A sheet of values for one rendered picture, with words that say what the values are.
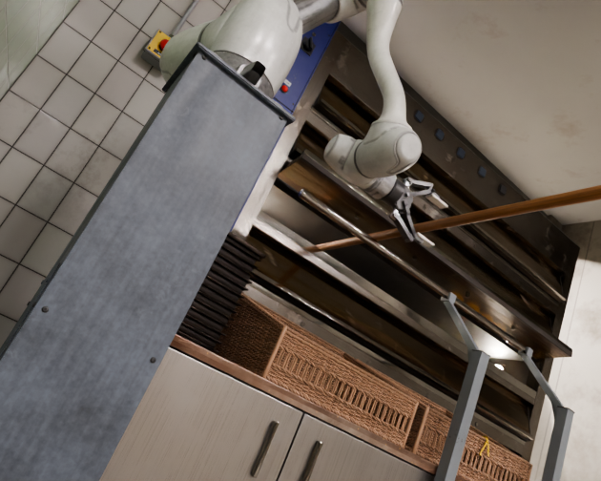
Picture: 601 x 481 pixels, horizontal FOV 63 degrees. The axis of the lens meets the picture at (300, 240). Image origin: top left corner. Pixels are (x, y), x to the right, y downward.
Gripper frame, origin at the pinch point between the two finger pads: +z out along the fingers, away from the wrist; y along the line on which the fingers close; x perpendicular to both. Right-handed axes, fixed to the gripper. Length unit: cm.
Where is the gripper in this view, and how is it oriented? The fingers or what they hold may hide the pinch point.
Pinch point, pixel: (435, 224)
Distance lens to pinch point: 153.0
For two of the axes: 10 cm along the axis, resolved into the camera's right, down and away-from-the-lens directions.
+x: 4.8, -1.2, -8.7
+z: 7.8, 5.1, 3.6
